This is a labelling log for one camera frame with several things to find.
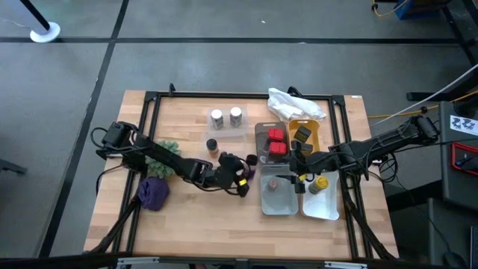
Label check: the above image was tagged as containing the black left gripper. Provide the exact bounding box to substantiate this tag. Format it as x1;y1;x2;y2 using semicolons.
215;151;259;198

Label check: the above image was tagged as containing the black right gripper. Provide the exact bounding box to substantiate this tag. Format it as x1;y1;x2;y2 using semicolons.
289;140;329;195

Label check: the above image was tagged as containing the yellow-lidded spice jar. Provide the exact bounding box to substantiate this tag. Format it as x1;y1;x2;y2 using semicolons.
308;175;330;195

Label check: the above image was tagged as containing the orange spice jar dark lid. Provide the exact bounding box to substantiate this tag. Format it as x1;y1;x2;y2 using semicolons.
205;137;220;158

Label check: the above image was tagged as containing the square glass jar silver lid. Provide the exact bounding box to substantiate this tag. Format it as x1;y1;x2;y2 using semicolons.
210;108;225;131
229;106;243;128

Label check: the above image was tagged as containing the grey tray with red blocks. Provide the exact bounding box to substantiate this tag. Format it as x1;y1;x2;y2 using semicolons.
254;121;291;167

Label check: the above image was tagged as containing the light grey plastic bin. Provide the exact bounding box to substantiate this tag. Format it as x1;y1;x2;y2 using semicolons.
260;165;300;217

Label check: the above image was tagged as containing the yellow plastic tray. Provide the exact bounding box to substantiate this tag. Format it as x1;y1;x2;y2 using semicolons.
287;118;321;155

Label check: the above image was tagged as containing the white plastic bin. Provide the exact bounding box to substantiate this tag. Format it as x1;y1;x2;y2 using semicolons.
299;170;341;221

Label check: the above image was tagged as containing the white crumpled cloth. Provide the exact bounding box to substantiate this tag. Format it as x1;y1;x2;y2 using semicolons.
267;87;328;123

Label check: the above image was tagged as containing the green artificial potted plant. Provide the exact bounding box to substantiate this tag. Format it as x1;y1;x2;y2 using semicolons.
144;140;184;179

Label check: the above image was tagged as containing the purple cloth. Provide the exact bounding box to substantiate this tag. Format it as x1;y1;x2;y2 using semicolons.
137;176;172;212

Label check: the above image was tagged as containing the red-framed device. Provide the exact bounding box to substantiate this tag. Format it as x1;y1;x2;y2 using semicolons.
450;141;478;176

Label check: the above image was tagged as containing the black floor bar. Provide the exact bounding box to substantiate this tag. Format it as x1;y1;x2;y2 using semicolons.
406;74;478;102

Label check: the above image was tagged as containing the grey equipment cabinet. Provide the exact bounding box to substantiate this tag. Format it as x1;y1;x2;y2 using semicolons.
438;100;478;210

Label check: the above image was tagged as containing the dark cabinet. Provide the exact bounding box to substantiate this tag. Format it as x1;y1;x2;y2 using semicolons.
427;197;478;269

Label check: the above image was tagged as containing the white printed sticker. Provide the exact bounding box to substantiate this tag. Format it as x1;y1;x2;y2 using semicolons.
450;114;478;136

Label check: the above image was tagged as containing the black computer mouse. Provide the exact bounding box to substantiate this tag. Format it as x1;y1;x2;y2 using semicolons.
442;250;468;269

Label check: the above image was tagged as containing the blue box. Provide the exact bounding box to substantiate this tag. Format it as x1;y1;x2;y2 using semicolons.
394;0;449;20

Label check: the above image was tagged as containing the black stand leg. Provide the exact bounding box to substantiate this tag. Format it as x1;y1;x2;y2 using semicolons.
442;0;478;67

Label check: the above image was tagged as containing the grey furniture edge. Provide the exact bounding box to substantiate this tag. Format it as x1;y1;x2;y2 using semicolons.
0;158;28;176

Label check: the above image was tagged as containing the white round stanchion base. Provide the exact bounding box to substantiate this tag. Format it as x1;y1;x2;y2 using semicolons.
29;21;62;44

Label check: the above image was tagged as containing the black stanchion pole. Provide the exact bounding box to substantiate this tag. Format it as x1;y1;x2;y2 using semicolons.
18;0;52;34

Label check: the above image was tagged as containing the black aluminium table frame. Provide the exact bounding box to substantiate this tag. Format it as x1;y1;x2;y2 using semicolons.
84;82;399;262

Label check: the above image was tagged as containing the black cable bundle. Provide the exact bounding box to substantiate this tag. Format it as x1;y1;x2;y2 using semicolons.
373;149;403;184

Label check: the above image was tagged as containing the silver metal bracket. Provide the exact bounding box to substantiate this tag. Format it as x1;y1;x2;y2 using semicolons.
323;261;369;269
116;256;161;267

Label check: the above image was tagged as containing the yellow cable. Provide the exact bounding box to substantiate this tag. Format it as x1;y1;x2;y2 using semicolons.
371;0;410;18
367;89;478;120

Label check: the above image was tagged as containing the white cable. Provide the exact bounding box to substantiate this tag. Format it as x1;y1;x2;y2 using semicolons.
373;63;478;127

